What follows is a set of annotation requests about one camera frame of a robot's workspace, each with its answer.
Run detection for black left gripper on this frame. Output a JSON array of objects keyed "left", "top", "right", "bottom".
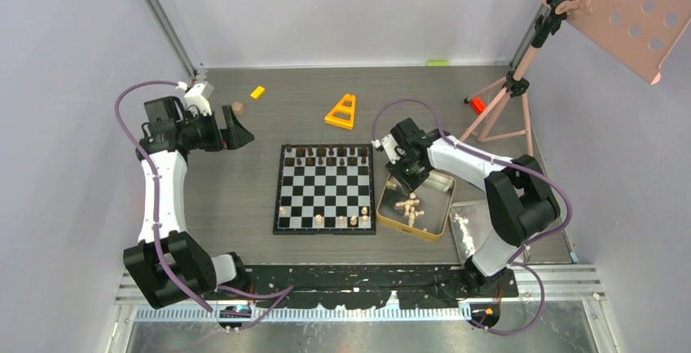
[{"left": 178, "top": 106, "right": 253, "bottom": 152}]

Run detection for gold tin box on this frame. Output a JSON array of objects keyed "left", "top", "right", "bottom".
[{"left": 376, "top": 171, "right": 456, "bottom": 242}]

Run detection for black white chess board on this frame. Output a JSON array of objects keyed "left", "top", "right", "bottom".
[{"left": 272, "top": 143, "right": 376, "bottom": 235}]

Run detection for orange triangular plastic frame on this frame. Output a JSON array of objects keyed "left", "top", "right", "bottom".
[{"left": 324, "top": 94, "right": 356, "bottom": 130}]

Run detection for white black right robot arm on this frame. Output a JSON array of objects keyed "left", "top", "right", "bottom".
[{"left": 372, "top": 118, "right": 561, "bottom": 297}]

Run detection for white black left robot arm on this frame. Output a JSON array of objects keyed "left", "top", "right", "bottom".
[{"left": 123, "top": 96, "right": 254, "bottom": 309}]

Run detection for small wooden cube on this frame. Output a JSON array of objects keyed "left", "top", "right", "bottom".
[{"left": 231, "top": 102, "right": 245, "bottom": 116}]

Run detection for yellow rectangular block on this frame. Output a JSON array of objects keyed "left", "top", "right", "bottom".
[{"left": 250, "top": 86, "right": 266, "bottom": 100}]

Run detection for silver tin lid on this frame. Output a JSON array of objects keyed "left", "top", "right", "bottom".
[{"left": 448, "top": 200, "right": 492, "bottom": 267}]

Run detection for red block near stand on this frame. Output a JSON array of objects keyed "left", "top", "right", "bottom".
[{"left": 469, "top": 98, "right": 486, "bottom": 116}]

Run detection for pink music stand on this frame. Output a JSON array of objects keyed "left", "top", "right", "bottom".
[{"left": 460, "top": 0, "right": 690, "bottom": 152}]

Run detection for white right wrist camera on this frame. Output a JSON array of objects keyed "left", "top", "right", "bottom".
[{"left": 372, "top": 134, "right": 401, "bottom": 164}]

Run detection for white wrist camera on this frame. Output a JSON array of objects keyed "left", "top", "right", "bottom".
[
  {"left": 372, "top": 134, "right": 401, "bottom": 164},
  {"left": 175, "top": 81, "right": 213, "bottom": 117}
]

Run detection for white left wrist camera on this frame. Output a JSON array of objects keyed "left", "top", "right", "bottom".
[{"left": 175, "top": 81, "right": 213, "bottom": 117}]

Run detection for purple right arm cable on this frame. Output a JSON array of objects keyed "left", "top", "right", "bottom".
[{"left": 371, "top": 98, "right": 574, "bottom": 337}]

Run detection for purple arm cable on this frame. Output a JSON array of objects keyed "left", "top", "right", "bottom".
[
  {"left": 371, "top": 98, "right": 574, "bottom": 337},
  {"left": 114, "top": 81, "right": 295, "bottom": 333}
]

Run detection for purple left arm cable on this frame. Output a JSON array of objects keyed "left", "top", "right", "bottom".
[{"left": 114, "top": 81, "right": 295, "bottom": 333}]

